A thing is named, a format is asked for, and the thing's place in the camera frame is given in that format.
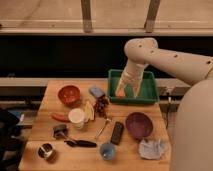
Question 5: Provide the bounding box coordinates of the purple bowl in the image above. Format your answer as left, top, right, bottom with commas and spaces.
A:
125, 112, 153, 140

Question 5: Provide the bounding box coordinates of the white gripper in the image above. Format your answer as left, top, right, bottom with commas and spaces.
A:
115, 60, 148, 97

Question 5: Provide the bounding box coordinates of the orange carrot toy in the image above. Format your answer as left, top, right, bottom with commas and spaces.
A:
115, 87, 126, 97

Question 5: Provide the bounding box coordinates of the green plastic tray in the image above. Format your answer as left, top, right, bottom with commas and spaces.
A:
107, 69, 160, 105

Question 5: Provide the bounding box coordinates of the purple grapes toy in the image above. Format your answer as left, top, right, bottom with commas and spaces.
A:
94, 97, 109, 118

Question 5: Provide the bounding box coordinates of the blue plastic cup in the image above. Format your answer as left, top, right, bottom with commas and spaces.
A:
99, 142, 116, 161

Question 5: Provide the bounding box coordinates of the round metal tin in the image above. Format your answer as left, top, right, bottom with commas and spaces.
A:
37, 143, 56, 161

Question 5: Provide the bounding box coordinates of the white paper cup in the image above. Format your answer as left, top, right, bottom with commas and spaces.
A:
68, 108, 85, 129

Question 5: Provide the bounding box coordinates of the blue sponge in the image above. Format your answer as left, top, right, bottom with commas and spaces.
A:
89, 86, 105, 99

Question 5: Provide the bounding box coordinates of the yellow banana toy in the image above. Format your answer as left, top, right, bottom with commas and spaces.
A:
84, 100, 95, 120

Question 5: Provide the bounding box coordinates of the red bowl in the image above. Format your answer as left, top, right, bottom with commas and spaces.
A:
58, 85, 81, 107

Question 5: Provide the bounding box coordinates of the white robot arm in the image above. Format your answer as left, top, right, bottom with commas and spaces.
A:
116, 38, 213, 171

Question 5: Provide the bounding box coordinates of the black handled tool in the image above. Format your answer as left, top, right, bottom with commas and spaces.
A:
64, 140, 97, 148

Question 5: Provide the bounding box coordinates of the black remote control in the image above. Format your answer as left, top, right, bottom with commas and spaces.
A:
111, 122, 124, 145

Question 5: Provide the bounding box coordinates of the small dark metal object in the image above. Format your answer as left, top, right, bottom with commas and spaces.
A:
53, 124, 68, 139

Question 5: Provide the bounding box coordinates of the red pepper toy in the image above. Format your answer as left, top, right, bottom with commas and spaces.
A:
51, 113, 69, 122

